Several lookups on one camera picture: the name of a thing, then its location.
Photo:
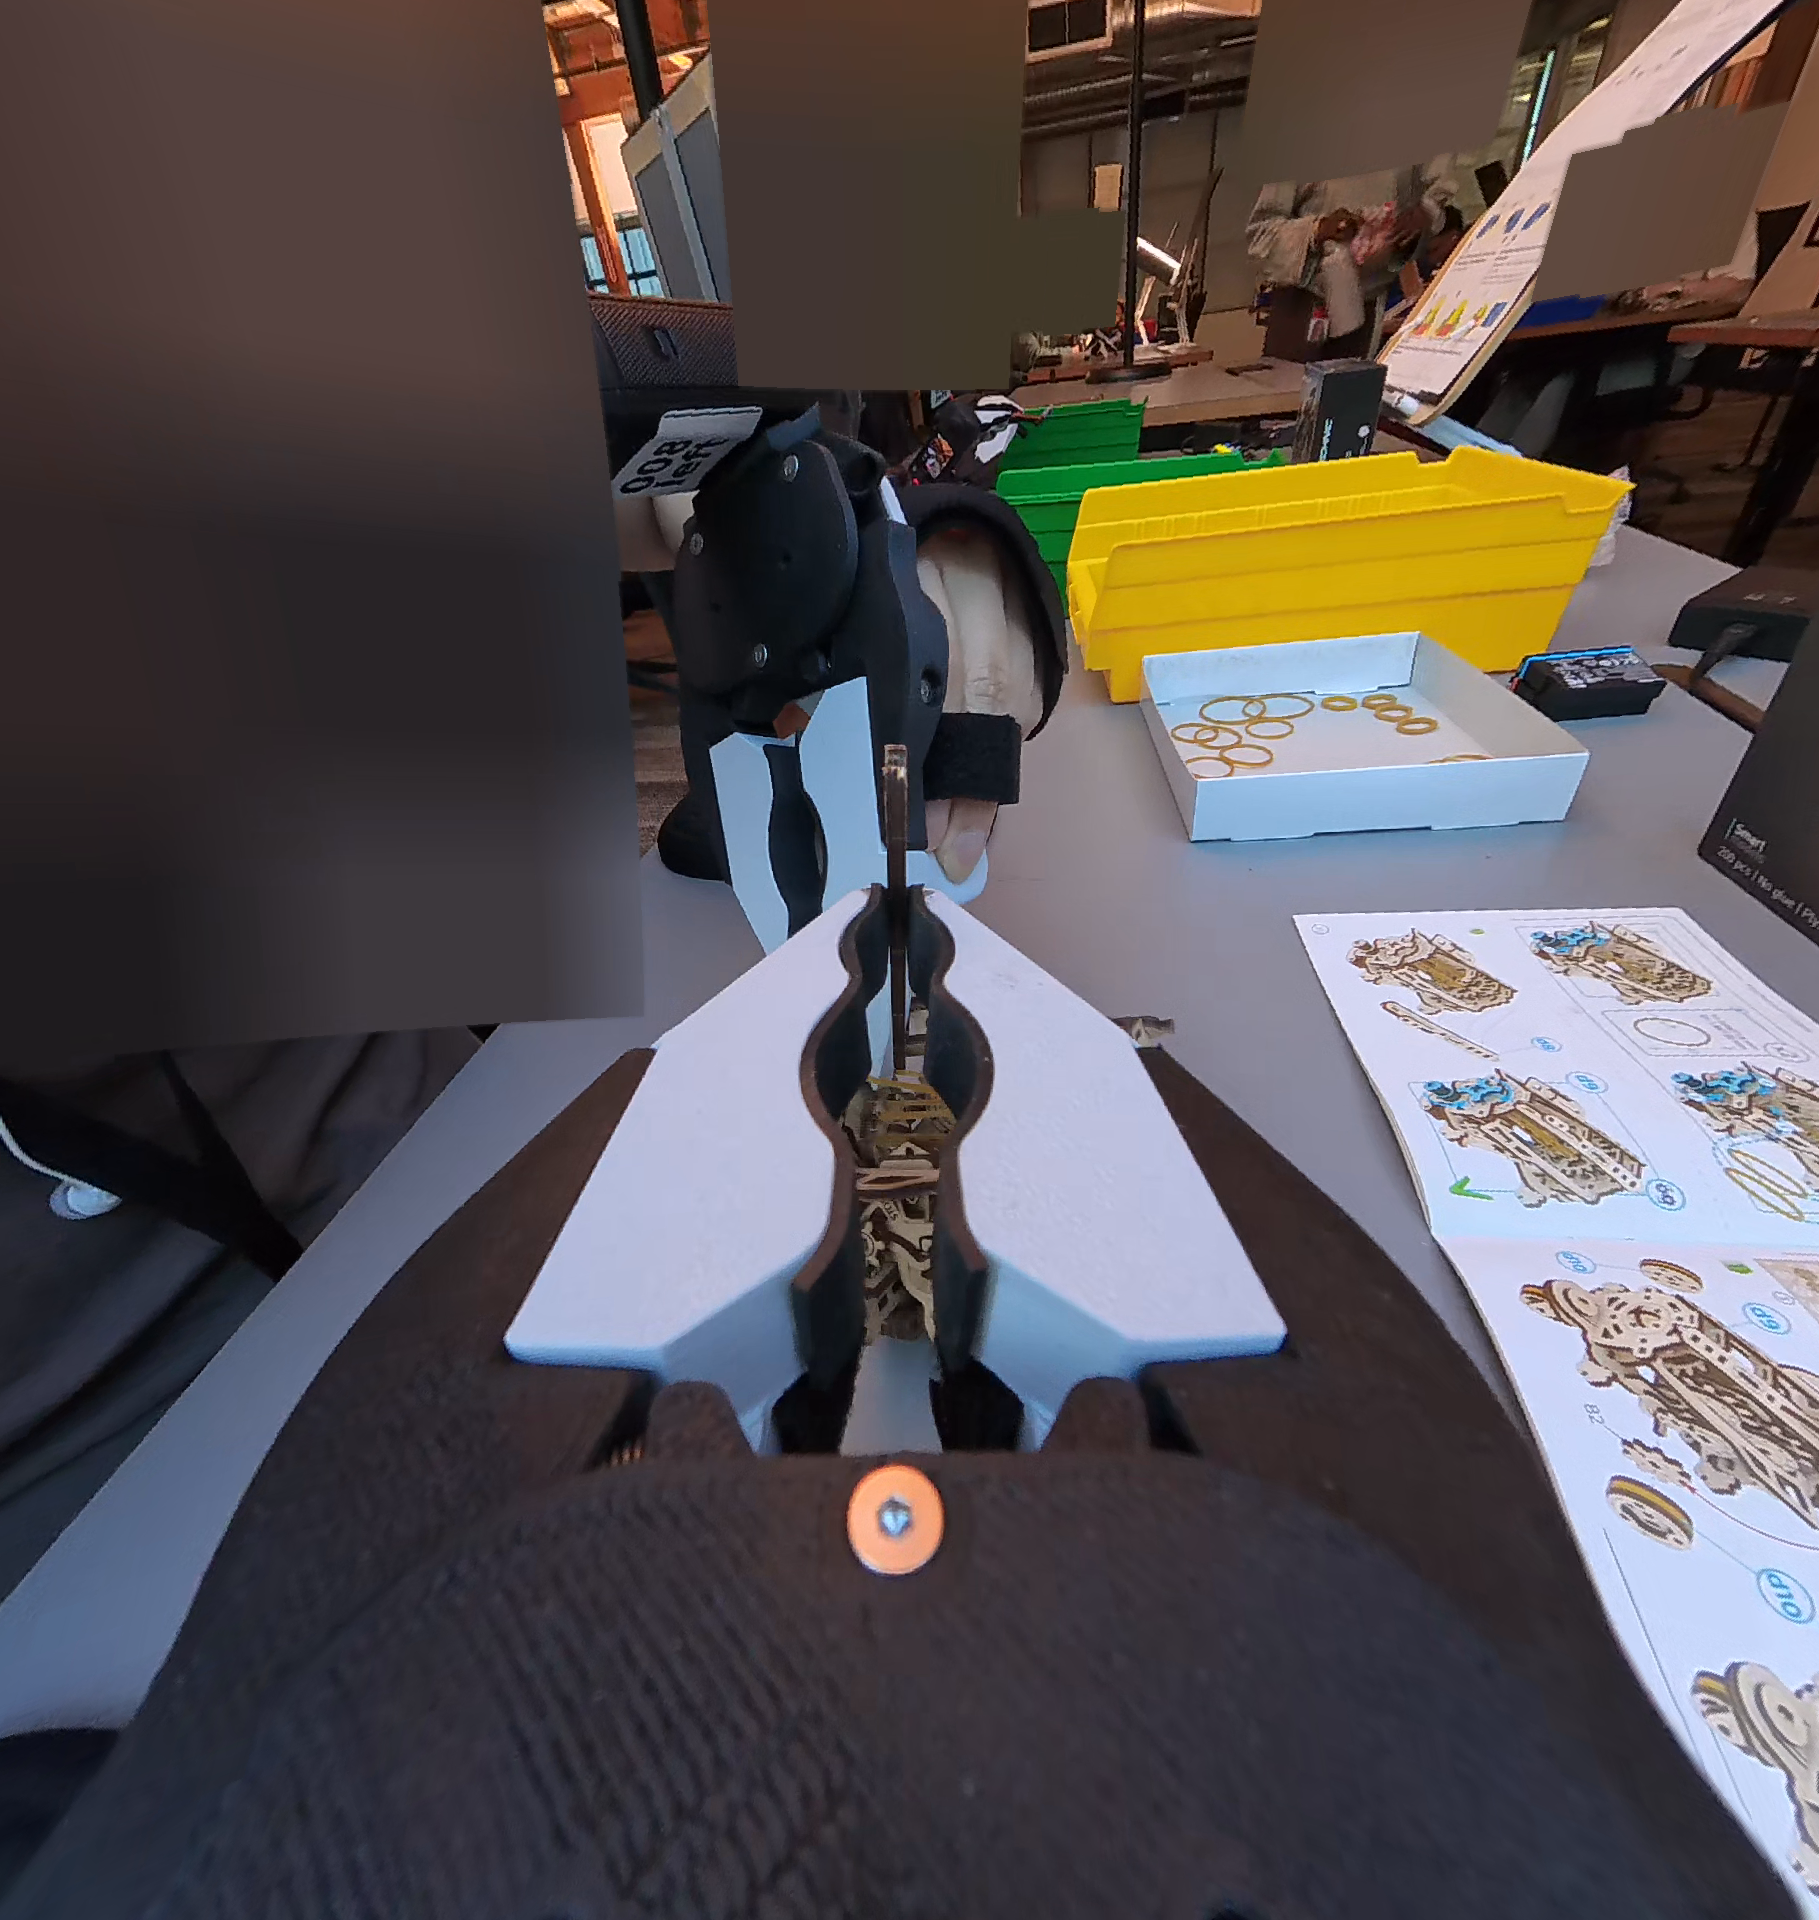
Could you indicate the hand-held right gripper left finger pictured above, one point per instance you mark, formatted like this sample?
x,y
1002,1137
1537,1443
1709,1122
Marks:
x,y
670,1204

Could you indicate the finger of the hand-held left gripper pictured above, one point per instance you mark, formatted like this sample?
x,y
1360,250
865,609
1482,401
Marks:
x,y
738,808
845,785

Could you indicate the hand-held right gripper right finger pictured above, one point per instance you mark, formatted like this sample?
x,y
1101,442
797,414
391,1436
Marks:
x,y
1117,1204

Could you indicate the small wooden model part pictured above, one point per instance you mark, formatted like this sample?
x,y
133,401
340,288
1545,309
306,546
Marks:
x,y
1148,1034

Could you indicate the black model kit box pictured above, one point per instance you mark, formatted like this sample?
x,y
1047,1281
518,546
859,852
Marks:
x,y
1811,785

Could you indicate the person's left hand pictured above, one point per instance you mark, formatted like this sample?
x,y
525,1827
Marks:
x,y
986,626

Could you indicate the green plastic bin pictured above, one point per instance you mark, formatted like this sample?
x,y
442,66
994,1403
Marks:
x,y
1072,435
1039,499

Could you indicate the grey computer monitor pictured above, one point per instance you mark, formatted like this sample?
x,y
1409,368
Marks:
x,y
675,195

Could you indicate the loose rubber bands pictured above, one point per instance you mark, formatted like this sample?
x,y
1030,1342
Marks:
x,y
1241,735

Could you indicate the yellow plastic bin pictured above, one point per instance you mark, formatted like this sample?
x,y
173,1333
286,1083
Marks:
x,y
1374,499
1302,638

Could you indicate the assembly instruction sheet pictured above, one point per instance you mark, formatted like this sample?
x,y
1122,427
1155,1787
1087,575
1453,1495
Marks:
x,y
1600,1246

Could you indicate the black light stand pole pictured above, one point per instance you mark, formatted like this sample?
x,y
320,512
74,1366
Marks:
x,y
640,57

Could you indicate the white cardboard tray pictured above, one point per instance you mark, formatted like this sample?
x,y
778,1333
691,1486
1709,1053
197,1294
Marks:
x,y
1510,790

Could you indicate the small black carton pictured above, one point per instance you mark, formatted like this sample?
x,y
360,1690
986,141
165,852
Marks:
x,y
1333,414

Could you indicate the black blue-edged battery pack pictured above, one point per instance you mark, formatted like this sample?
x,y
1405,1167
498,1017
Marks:
x,y
1582,687

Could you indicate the illustrated poster board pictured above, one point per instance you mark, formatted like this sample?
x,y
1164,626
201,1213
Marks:
x,y
1459,300

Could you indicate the black power adapter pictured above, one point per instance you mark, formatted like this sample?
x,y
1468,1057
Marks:
x,y
1747,606

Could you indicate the background wooden desk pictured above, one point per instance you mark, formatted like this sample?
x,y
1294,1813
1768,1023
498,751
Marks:
x,y
1775,342

